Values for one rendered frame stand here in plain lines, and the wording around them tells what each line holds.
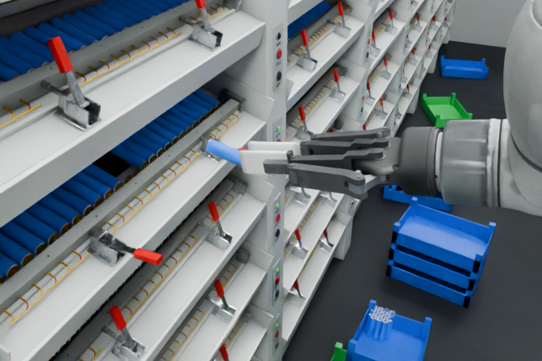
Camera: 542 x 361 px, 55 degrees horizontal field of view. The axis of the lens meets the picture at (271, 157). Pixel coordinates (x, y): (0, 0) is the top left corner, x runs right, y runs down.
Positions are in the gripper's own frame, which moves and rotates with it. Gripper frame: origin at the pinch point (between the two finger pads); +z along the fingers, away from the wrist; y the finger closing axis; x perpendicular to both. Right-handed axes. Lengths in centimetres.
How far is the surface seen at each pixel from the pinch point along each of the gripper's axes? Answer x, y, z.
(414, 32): -44, 216, 25
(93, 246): -5.4, -14.1, 19.3
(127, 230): -6.7, -8.8, 18.7
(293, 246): -61, 58, 32
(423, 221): -88, 114, 6
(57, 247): -2.9, -17.8, 20.5
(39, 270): -3.3, -21.4, 19.9
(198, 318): -42, 10, 29
